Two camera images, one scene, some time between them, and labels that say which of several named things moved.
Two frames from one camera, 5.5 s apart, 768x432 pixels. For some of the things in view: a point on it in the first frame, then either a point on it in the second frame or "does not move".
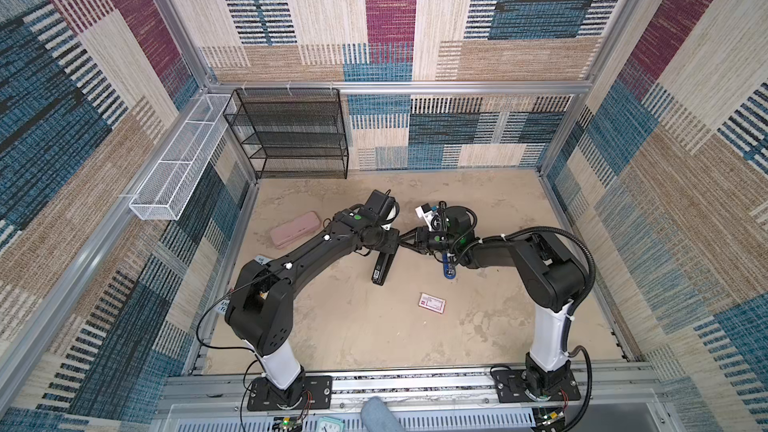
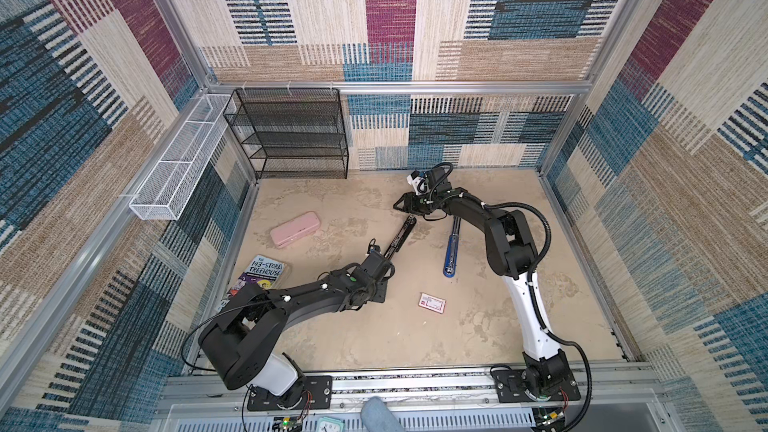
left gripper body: x=385 y=241 → x=377 y=293
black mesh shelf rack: x=290 y=133 does not move
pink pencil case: x=295 y=228 does not move
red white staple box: x=432 y=303 does not move
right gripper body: x=442 y=240 → x=420 y=204
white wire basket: x=164 y=194 does not move
